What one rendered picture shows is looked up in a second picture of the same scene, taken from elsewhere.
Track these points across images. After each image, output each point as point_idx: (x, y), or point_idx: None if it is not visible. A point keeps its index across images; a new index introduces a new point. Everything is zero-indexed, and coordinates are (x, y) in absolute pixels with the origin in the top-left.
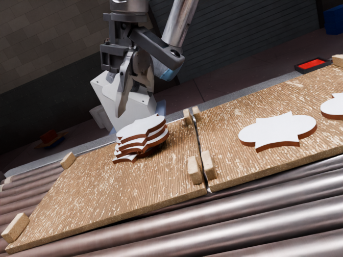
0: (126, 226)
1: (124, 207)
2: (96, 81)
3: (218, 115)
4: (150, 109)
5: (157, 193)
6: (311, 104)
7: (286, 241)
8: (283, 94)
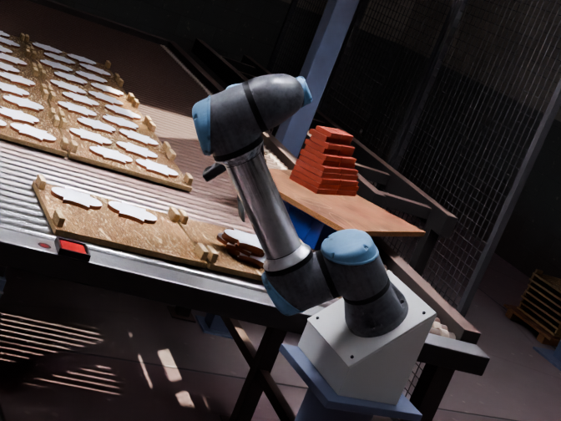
0: None
1: (221, 227)
2: (388, 276)
3: (178, 246)
4: (309, 337)
5: (203, 224)
6: (102, 215)
7: (134, 199)
8: (117, 231)
